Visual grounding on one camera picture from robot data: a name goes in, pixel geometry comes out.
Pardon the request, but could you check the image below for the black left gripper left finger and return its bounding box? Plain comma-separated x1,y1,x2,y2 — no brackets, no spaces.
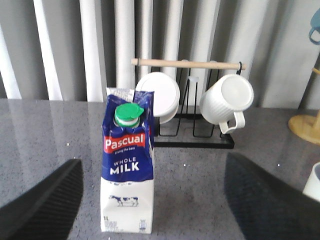
0,159,83,240

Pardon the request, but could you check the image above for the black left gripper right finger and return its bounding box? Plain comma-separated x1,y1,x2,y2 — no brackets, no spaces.
224,152,320,240

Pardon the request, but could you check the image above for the cream HOME mug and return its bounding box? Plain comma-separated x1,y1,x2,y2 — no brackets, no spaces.
302,162,320,202

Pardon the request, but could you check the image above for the blue white milk carton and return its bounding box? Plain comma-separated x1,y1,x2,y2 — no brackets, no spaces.
100,87,155,234

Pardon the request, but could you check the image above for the wooden mug tree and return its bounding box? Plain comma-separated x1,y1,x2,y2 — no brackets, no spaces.
287,66,320,146

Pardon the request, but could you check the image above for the white ribbed mug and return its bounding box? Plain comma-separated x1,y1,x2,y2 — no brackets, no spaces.
199,74,254,135

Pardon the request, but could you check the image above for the white smiley mug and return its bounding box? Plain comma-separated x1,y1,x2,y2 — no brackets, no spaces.
135,72,180,125

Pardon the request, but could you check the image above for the blue enamel mug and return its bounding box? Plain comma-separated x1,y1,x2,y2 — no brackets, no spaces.
308,9,320,46

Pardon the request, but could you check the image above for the black wire mug rack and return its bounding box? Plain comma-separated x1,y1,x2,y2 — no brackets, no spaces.
131,58,246,149

